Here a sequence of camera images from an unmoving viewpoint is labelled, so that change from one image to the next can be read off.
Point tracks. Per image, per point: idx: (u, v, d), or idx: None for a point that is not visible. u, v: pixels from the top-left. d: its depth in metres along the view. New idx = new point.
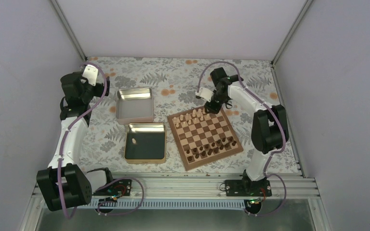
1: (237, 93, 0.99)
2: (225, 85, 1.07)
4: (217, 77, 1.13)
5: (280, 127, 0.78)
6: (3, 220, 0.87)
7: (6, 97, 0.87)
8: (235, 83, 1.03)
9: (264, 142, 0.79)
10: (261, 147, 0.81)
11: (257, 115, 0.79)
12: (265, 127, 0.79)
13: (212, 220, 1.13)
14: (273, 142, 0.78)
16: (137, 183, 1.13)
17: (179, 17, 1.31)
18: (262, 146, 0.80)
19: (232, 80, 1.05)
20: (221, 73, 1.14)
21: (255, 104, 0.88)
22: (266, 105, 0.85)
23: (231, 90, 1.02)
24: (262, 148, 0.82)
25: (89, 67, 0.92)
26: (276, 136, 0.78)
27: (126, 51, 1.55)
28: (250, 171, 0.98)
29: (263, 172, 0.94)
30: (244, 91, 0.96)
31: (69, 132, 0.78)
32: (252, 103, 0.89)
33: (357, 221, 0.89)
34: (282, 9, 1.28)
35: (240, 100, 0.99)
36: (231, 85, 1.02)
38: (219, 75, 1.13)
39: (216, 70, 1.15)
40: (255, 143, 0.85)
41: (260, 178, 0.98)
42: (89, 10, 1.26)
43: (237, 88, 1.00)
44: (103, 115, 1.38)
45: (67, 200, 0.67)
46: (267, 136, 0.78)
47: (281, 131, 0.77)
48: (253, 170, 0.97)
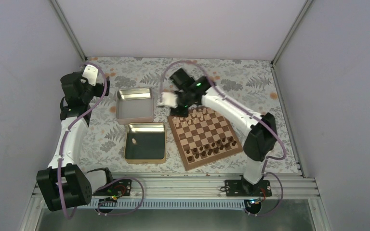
1: (215, 104, 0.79)
2: (196, 94, 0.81)
4: (180, 84, 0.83)
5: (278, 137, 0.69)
6: (3, 220, 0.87)
7: (6, 97, 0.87)
8: (210, 90, 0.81)
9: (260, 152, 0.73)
10: (257, 157, 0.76)
11: (250, 134, 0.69)
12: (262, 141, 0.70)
13: (212, 220, 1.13)
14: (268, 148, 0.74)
16: (137, 183, 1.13)
17: (179, 17, 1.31)
18: (257, 155, 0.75)
19: (204, 86, 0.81)
20: (184, 77, 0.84)
21: (244, 119, 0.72)
22: (256, 117, 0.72)
23: (206, 101, 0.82)
24: (258, 158, 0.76)
25: (89, 67, 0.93)
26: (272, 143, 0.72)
27: (126, 51, 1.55)
28: (248, 175, 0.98)
29: (260, 173, 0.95)
30: (225, 101, 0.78)
31: (69, 132, 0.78)
32: (239, 118, 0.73)
33: (358, 221, 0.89)
34: (282, 9, 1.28)
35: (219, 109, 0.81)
36: (205, 96, 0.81)
38: (184, 81, 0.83)
39: (176, 75, 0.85)
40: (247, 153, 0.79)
41: (260, 178, 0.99)
42: (89, 10, 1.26)
43: (214, 97, 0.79)
44: (103, 115, 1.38)
45: (67, 200, 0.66)
46: (263, 148, 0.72)
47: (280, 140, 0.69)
48: (251, 175, 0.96)
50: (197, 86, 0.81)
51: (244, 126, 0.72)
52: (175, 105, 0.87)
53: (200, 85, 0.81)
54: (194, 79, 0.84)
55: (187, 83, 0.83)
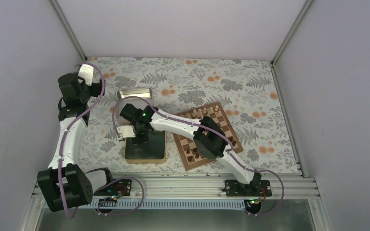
1: (165, 125, 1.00)
2: (145, 122, 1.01)
4: (132, 117, 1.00)
5: (218, 134, 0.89)
6: (3, 220, 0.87)
7: (6, 97, 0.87)
8: (154, 115, 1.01)
9: (216, 151, 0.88)
10: (215, 156, 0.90)
11: (195, 139, 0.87)
12: (208, 141, 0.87)
13: (212, 221, 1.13)
14: (220, 145, 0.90)
16: (137, 183, 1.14)
17: (179, 17, 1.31)
18: (214, 155, 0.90)
19: (148, 114, 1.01)
20: (132, 109, 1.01)
21: (186, 127, 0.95)
22: (195, 123, 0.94)
23: (155, 124, 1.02)
24: (215, 157, 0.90)
25: (85, 67, 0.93)
26: (218, 139, 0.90)
27: (126, 51, 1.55)
28: (238, 176, 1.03)
29: (244, 167, 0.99)
30: (169, 120, 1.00)
31: (68, 132, 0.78)
32: (183, 129, 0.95)
33: (358, 221, 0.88)
34: (282, 10, 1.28)
35: (169, 128, 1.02)
36: (152, 121, 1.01)
38: (133, 114, 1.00)
39: (125, 110, 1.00)
40: (205, 154, 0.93)
41: (251, 175, 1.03)
42: (89, 10, 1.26)
43: (159, 120, 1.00)
44: (103, 114, 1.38)
45: (69, 200, 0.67)
46: (213, 147, 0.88)
47: (221, 135, 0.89)
48: (239, 175, 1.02)
50: (143, 116, 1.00)
51: (189, 134, 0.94)
52: (133, 135, 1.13)
53: (146, 114, 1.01)
54: (139, 109, 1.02)
55: (135, 114, 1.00)
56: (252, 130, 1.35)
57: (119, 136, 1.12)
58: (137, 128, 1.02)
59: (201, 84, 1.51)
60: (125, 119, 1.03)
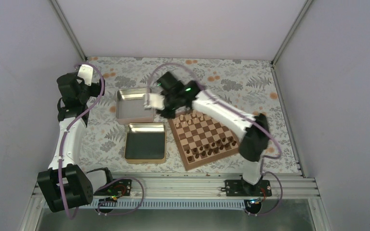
1: (210, 111, 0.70)
2: (185, 100, 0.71)
4: (171, 88, 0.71)
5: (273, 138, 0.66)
6: (3, 220, 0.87)
7: (6, 98, 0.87)
8: (201, 94, 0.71)
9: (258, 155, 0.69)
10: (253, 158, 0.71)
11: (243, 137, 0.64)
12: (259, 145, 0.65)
13: (212, 221, 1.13)
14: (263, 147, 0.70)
16: (137, 183, 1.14)
17: (179, 17, 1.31)
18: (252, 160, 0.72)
19: (192, 89, 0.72)
20: (172, 81, 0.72)
21: (237, 119, 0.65)
22: (249, 118, 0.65)
23: (197, 106, 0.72)
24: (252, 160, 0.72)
25: (85, 67, 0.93)
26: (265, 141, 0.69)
27: (125, 51, 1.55)
28: (248, 175, 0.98)
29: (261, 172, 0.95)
30: (218, 104, 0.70)
31: (68, 132, 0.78)
32: (232, 121, 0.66)
33: (358, 221, 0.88)
34: (283, 10, 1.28)
35: (211, 113, 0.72)
36: (196, 100, 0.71)
38: (174, 85, 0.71)
39: (165, 80, 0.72)
40: (241, 153, 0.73)
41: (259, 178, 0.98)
42: (89, 10, 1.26)
43: (205, 102, 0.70)
44: (103, 115, 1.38)
45: (70, 200, 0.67)
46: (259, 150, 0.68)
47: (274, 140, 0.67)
48: (251, 175, 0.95)
50: (187, 91, 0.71)
51: (237, 129, 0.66)
52: None
53: (191, 89, 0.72)
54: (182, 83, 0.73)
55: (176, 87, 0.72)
56: None
57: (145, 104, 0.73)
58: (167, 105, 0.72)
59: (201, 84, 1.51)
60: (161, 90, 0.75)
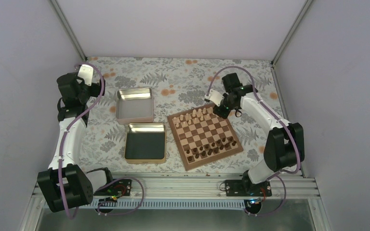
1: (252, 106, 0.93)
2: (237, 95, 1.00)
4: (231, 86, 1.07)
5: (296, 148, 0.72)
6: (3, 220, 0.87)
7: (6, 98, 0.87)
8: (250, 95, 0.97)
9: (279, 162, 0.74)
10: (275, 167, 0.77)
11: (272, 134, 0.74)
12: (280, 146, 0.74)
13: (212, 220, 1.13)
14: (288, 162, 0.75)
16: (137, 183, 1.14)
17: (179, 17, 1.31)
18: (274, 165, 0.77)
19: (245, 90, 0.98)
20: (234, 80, 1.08)
21: (270, 120, 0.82)
22: (282, 122, 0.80)
23: (244, 102, 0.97)
24: (274, 167, 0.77)
25: (85, 67, 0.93)
26: (291, 156, 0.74)
27: (125, 51, 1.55)
28: (253, 174, 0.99)
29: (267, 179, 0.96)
30: (259, 104, 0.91)
31: (68, 132, 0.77)
32: (266, 119, 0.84)
33: (358, 221, 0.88)
34: (283, 9, 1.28)
35: (252, 111, 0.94)
36: (244, 96, 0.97)
38: (233, 84, 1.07)
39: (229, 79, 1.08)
40: (268, 161, 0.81)
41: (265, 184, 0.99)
42: (89, 10, 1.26)
43: (251, 100, 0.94)
44: (103, 115, 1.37)
45: (69, 201, 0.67)
46: (280, 155, 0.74)
47: (297, 152, 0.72)
48: (258, 177, 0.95)
50: (241, 89, 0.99)
51: (269, 127, 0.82)
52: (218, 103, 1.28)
53: (244, 89, 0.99)
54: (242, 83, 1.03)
55: (233, 86, 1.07)
56: (252, 130, 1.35)
57: (207, 96, 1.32)
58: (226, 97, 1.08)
59: (201, 84, 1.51)
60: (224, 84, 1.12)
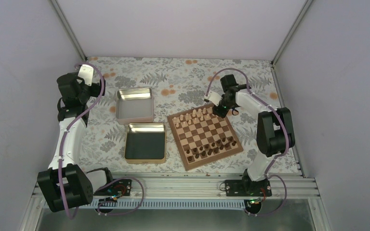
1: (244, 99, 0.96)
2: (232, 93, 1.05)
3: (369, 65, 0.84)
4: (227, 85, 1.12)
5: (285, 132, 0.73)
6: (3, 220, 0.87)
7: (6, 98, 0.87)
8: (243, 90, 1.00)
9: (269, 146, 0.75)
10: (266, 151, 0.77)
11: (260, 116, 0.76)
12: (269, 129, 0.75)
13: (213, 221, 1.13)
14: (279, 146, 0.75)
16: (137, 183, 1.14)
17: (179, 17, 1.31)
18: (266, 150, 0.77)
19: (240, 88, 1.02)
20: (231, 81, 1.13)
21: (260, 107, 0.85)
22: (271, 108, 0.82)
23: (238, 97, 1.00)
24: (266, 152, 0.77)
25: (85, 67, 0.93)
26: (282, 140, 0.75)
27: (125, 51, 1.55)
28: (251, 171, 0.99)
29: (264, 173, 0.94)
30: (251, 96, 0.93)
31: (68, 132, 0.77)
32: (257, 108, 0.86)
33: (358, 221, 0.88)
34: (283, 10, 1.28)
35: (244, 104, 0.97)
36: (239, 92, 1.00)
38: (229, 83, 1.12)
39: (226, 78, 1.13)
40: (259, 147, 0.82)
41: (261, 179, 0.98)
42: (89, 10, 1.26)
43: (244, 94, 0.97)
44: (103, 115, 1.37)
45: (69, 200, 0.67)
46: (271, 139, 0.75)
47: (285, 135, 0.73)
48: (255, 171, 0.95)
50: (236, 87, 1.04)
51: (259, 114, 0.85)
52: (217, 104, 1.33)
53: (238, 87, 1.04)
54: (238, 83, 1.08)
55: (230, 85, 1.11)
56: (252, 130, 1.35)
57: (206, 96, 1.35)
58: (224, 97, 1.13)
59: (201, 84, 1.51)
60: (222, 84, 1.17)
